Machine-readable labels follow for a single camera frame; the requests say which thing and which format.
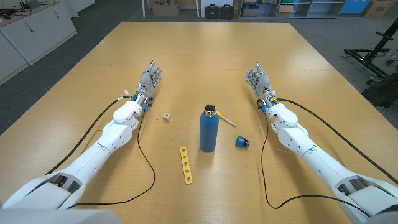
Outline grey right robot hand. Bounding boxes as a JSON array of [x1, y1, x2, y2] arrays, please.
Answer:
[[244, 61, 274, 100]]

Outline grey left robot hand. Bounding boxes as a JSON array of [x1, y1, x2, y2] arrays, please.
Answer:
[[136, 60, 164, 100]]

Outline blue bottle cap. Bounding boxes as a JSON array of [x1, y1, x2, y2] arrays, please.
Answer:
[[234, 136, 251, 149]]

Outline blue metal bottle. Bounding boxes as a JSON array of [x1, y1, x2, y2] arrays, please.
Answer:
[[199, 104, 220, 154]]

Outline wooden peg with yellow head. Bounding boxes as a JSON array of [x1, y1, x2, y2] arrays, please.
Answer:
[[216, 110, 237, 128]]

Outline large cardboard box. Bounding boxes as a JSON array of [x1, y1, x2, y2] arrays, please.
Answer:
[[151, 2, 180, 17]]

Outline small cardboard box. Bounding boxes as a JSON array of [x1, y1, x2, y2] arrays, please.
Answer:
[[277, 4, 295, 18]]

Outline black hard case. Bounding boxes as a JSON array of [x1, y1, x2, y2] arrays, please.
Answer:
[[205, 4, 220, 20], [219, 4, 235, 21]]

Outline grey metal shelf unit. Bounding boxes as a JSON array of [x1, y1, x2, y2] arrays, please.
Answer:
[[238, 0, 346, 19]]

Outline yellow perforated strip block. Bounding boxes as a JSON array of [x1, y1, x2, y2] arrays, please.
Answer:
[[179, 146, 193, 185]]

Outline black metal wheeled stand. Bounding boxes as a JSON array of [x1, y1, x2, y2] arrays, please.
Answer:
[[343, 17, 398, 85]]

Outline blue panel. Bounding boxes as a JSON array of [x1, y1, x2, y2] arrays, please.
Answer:
[[340, 0, 364, 14]]

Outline white cabinet row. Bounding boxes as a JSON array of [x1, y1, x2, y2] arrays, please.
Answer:
[[0, 0, 78, 86]]

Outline tilted cardboard box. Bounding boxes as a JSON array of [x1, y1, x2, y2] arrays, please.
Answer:
[[361, 0, 395, 19]]

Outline grey robot torso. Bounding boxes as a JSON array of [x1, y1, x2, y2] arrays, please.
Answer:
[[0, 208, 124, 224]]

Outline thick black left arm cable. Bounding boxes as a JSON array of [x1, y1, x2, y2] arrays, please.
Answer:
[[45, 95, 133, 175]]

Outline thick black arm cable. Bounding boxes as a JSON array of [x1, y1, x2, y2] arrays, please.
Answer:
[[45, 95, 133, 175], [275, 97, 398, 186]]

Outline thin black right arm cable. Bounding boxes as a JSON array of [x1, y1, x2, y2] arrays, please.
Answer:
[[260, 110, 373, 218]]

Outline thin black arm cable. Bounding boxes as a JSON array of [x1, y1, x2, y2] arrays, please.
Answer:
[[67, 107, 156, 209], [260, 110, 373, 218]]

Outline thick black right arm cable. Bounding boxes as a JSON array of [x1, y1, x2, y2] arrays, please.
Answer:
[[275, 97, 398, 186]]

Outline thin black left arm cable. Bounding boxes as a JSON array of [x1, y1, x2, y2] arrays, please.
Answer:
[[67, 107, 156, 209]]

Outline black cables on cabinet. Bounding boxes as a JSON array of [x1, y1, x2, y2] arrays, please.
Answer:
[[0, 7, 20, 21]]

